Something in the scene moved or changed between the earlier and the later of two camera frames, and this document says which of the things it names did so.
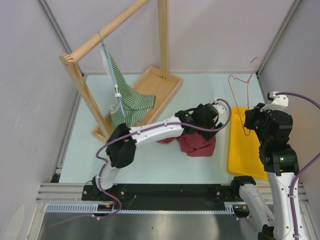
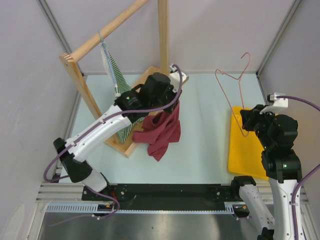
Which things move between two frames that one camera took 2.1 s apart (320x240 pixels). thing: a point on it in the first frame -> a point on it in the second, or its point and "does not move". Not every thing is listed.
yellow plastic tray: [244, 156] does not move
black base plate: [163, 196] does not move
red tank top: [193, 144] -> [159, 129]
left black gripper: [207, 135] -> [170, 89]
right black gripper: [250, 114] does not move
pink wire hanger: [247, 82] -> [239, 79]
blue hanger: [117, 93] does not move
